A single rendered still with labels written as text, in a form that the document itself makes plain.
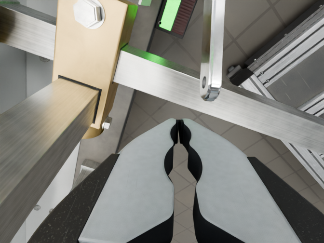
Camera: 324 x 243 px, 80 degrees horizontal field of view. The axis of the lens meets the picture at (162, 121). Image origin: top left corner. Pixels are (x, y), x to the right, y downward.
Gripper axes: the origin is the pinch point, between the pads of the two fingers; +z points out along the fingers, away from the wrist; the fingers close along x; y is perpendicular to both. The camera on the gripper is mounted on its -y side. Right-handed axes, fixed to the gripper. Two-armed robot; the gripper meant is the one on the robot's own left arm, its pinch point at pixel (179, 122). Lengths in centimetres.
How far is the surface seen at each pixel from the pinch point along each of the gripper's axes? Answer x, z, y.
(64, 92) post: -8.7, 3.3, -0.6
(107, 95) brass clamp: -6.2, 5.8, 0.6
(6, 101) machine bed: -33.6, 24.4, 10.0
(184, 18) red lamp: 1.5, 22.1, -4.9
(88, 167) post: -17.8, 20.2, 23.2
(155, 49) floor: -8, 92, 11
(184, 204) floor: 12, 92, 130
